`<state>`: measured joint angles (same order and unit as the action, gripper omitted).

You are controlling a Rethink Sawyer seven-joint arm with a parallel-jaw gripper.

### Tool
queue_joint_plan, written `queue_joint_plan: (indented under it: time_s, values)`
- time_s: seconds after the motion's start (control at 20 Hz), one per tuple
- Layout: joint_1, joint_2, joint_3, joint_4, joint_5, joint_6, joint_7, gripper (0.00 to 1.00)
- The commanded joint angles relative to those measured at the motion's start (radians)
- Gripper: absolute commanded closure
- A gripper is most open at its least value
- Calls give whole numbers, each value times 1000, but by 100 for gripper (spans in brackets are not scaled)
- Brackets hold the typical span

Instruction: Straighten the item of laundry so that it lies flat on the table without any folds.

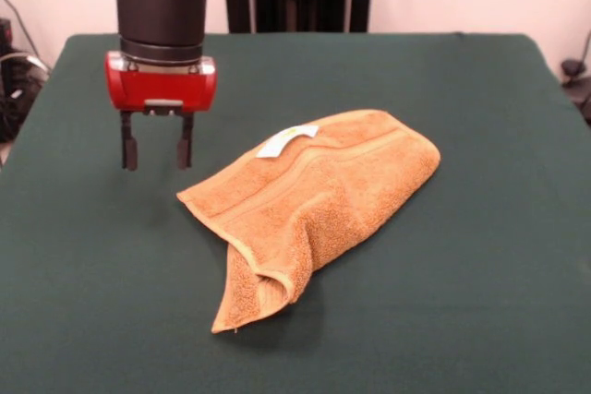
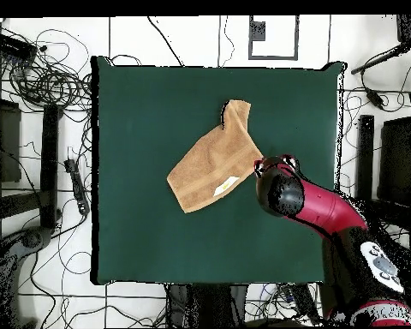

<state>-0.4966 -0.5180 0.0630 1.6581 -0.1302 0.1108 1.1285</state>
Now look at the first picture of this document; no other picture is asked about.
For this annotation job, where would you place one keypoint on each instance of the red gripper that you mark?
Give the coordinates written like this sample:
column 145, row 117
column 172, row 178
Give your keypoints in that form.
column 161, row 89

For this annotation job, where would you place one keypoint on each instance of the orange terry towel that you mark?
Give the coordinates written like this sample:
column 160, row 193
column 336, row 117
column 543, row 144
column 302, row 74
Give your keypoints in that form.
column 346, row 182

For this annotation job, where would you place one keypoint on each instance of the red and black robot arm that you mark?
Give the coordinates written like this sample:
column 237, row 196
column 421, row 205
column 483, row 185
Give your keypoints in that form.
column 161, row 11

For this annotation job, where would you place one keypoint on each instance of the black equipment pile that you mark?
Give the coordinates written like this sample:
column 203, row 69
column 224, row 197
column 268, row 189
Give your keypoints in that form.
column 14, row 103

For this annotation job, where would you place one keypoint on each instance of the dark green table cloth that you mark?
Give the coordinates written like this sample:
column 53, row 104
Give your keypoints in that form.
column 92, row 297

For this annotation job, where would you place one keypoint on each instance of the dark grey stand base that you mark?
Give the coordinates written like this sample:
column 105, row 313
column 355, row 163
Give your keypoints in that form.
column 579, row 89

